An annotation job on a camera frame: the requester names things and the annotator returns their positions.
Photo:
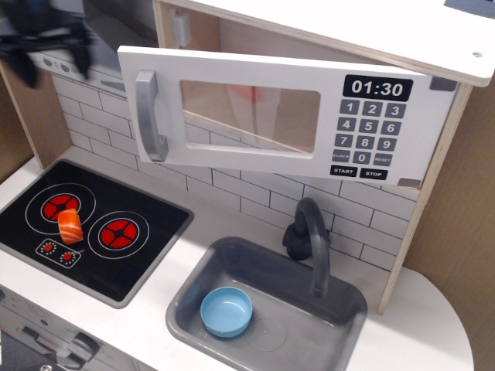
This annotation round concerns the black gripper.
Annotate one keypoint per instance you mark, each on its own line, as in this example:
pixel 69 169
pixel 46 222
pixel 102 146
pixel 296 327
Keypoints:
pixel 15 47

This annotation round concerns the grey microwave door handle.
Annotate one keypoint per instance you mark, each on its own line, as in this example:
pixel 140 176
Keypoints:
pixel 146 91

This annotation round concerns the white toy microwave door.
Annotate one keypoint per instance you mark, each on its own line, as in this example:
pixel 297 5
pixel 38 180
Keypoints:
pixel 329 120

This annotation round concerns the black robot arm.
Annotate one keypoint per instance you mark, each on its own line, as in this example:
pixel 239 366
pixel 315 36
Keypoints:
pixel 39 26

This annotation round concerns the white wooden microwave cabinet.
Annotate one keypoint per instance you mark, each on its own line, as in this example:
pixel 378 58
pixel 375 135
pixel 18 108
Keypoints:
pixel 421 36

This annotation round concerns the grey range hood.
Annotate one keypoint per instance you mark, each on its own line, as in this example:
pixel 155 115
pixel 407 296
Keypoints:
pixel 111 24

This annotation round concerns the orange salmon sushi toy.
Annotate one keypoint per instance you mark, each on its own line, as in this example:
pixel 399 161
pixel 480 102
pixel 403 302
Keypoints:
pixel 70 228

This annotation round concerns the black toy stovetop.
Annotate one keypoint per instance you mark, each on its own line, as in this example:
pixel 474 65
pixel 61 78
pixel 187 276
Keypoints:
pixel 126 232

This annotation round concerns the light blue bowl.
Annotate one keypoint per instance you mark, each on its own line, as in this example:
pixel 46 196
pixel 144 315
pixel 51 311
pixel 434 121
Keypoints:
pixel 226 312

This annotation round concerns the dark grey toy faucet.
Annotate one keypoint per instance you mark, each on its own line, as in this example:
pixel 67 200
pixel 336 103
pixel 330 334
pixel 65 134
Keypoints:
pixel 307 237

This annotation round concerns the grey oven door handle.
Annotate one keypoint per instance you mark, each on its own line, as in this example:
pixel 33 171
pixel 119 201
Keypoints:
pixel 73 355

